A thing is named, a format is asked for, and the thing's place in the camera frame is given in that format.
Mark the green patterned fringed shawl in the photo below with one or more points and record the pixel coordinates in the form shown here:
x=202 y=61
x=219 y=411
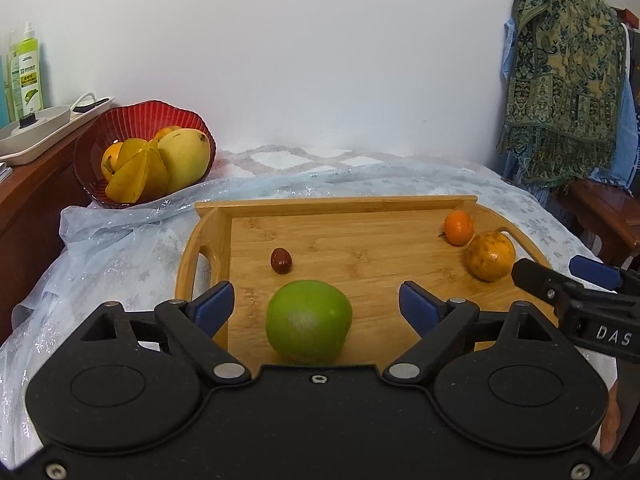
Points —
x=565 y=84

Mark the yellow starfruit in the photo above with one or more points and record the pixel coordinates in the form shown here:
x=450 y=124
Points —
x=140 y=174

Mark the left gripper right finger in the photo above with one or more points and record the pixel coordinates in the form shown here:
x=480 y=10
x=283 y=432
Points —
x=509 y=380

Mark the red jujube date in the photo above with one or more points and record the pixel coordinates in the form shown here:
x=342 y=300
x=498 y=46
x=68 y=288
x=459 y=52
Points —
x=281 y=261

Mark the dark wooden bench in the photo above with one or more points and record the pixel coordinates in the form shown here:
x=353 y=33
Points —
x=607 y=212

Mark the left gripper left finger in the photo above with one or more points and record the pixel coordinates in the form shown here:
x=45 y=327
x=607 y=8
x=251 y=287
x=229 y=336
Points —
x=126 y=380

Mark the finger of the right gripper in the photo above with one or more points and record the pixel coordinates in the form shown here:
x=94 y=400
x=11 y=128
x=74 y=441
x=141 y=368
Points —
x=546 y=284
x=595 y=272

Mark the green apple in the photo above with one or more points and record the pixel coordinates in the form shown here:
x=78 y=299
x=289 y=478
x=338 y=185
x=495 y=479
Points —
x=308 y=322

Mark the green white lotion bottle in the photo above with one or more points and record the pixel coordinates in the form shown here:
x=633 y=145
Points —
x=29 y=80

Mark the large yellow-orange orange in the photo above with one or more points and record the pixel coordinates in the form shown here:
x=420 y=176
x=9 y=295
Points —
x=490 y=256

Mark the yellow mango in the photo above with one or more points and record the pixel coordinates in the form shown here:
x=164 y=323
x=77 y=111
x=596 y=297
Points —
x=185 y=153

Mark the small mandarin on tray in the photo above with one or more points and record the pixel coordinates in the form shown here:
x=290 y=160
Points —
x=458 y=228

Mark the snowflake sheer tablecloth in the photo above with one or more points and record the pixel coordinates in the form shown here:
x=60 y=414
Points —
x=133 y=256

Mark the orange fruit in bowl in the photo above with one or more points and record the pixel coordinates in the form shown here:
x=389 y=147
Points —
x=109 y=160

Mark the white tray on cabinet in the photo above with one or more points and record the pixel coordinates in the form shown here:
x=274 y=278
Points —
x=22 y=145

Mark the wooden side cabinet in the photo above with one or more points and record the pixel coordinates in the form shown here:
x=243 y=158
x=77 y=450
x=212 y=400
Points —
x=32 y=199

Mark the wooden bamboo tray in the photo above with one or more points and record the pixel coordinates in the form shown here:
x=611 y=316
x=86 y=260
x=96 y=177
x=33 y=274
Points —
x=364 y=246

